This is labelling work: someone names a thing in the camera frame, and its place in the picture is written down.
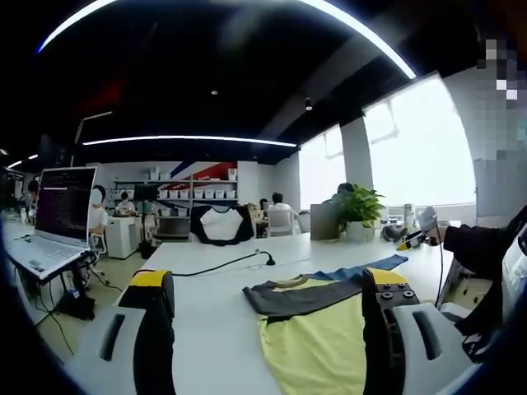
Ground black gooseneck microphone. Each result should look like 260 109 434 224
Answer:
172 249 277 277

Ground person's right hand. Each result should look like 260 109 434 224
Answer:
426 225 449 248

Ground black hanging screen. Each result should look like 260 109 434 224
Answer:
39 135 67 165

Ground white low cabinet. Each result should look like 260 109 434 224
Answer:
107 216 141 259

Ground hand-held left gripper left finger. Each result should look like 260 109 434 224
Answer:
64 269 177 395

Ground pale grey partition panel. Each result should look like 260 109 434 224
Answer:
473 158 501 215

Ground black laptop stand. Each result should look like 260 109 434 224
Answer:
40 250 100 322

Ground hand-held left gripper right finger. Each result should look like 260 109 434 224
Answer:
361 267 474 395

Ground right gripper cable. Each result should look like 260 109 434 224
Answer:
434 242 446 308

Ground green potted plant white pot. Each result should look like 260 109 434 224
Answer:
337 184 386 242

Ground white laptop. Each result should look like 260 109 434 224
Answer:
6 166 99 283

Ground long curved ceiling light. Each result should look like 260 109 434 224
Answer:
39 0 417 79

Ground grey headphones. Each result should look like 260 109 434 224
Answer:
381 225 407 244

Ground short ceiling light strip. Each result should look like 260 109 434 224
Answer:
7 154 39 169

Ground brown cardboard board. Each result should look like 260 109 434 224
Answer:
309 202 343 242

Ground black power cable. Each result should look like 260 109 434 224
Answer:
16 267 76 355

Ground shelf with white bins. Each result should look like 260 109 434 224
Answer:
113 164 239 238

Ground yellow blue grey garment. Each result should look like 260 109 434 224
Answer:
241 253 409 395

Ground white chair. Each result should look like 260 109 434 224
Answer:
267 207 304 238

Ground person's black printed shirt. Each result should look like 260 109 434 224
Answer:
455 205 527 365

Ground black white raglan shirt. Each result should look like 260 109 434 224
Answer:
189 204 255 247

